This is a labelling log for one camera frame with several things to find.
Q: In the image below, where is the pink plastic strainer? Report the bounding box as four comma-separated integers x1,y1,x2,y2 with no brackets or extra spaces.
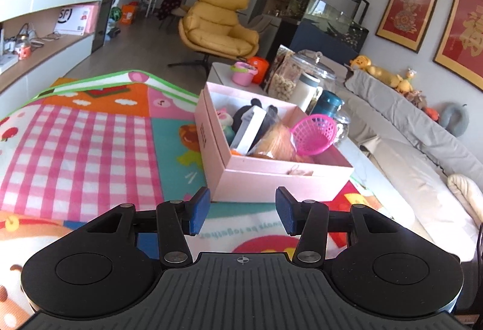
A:
290,114,337,156

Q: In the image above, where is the bagged sliced bread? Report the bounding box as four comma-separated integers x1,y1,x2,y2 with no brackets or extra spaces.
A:
248,122,296,162

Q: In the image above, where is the pink doll toy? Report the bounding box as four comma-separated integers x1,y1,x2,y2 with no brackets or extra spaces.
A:
216,108,235,144

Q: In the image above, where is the pink gift box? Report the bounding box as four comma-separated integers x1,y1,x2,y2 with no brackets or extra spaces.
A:
195,82,354,203

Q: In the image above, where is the small glass seed jar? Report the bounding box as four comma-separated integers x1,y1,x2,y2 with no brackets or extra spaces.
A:
333,110,350,147

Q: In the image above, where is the beige sofa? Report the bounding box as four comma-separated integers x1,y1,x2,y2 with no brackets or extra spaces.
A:
334,70,482,262

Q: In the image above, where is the black plush toy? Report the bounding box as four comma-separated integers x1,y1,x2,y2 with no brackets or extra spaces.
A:
230,98,279,156

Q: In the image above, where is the teal thermos bottle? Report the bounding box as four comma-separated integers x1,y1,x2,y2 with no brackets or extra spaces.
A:
310,90,345,118

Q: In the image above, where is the colourful play mat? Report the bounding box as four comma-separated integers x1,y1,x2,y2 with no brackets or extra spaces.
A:
0,69,382,330

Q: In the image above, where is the white thermos bottle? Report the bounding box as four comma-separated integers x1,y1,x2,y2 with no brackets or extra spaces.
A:
289,72,320,112

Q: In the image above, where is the large glass nut jar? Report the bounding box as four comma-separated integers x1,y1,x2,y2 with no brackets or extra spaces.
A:
265,50,337,101

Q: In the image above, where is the pink toy bucket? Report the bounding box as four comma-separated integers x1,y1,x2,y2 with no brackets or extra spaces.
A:
230,61,258,87

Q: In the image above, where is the orange container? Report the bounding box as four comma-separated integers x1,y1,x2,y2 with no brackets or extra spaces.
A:
247,56,269,85

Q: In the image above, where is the yellow duck plush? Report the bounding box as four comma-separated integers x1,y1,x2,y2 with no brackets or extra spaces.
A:
350,55,403,89

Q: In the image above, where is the grey neck pillow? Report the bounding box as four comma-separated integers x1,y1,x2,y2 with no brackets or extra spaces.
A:
439,103,469,137

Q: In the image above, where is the yellow lounge chair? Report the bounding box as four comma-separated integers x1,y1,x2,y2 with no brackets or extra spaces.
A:
168,0,260,74

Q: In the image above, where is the fish tank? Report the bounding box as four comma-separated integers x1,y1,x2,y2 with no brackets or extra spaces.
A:
290,0,370,65

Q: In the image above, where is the orange shopping bag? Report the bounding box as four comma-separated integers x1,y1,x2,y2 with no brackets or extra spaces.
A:
120,2,138,25

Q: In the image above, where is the white SF parcel box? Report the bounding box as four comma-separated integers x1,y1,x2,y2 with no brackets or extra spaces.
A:
54,3,99,36

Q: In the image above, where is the red framed picture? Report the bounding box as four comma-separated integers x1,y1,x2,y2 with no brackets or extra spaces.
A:
433,0,483,90
376,0,437,53

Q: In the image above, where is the white router box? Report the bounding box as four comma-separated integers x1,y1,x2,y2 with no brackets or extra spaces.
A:
0,53,19,74

